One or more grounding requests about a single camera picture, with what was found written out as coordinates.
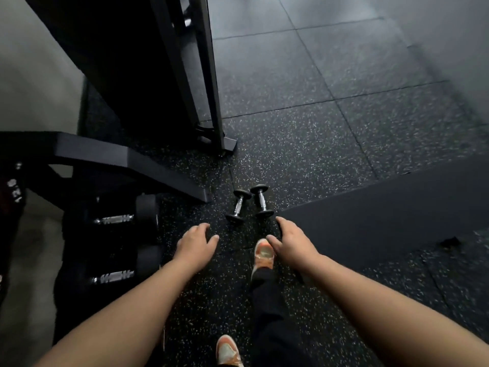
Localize person's right hand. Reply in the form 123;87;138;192
266;216;322;272

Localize person's left hand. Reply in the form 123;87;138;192
172;222;221;273

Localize person's left forearm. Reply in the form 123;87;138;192
34;259;200;367

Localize person's right forearm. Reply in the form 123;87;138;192
301;256;489;367

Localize orange grey sneaker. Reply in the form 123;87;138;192
216;334;244;367
251;238;276;281

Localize small black chrome dumbbell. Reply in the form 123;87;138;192
250;184;276;219
225;189;253;225

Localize large black dumbbell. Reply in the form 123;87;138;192
55;244;163;298
65;194;161;241

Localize black trousers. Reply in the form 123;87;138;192
244;265;318;367

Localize black rubber exercise mat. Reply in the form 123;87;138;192
277;154;489;272

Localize black dumbbell rack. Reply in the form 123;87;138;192
0;130;213;340

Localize dark printed dumbbell head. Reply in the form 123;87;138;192
0;162;27;302

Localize black metal rack frame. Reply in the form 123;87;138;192
149;0;238;156

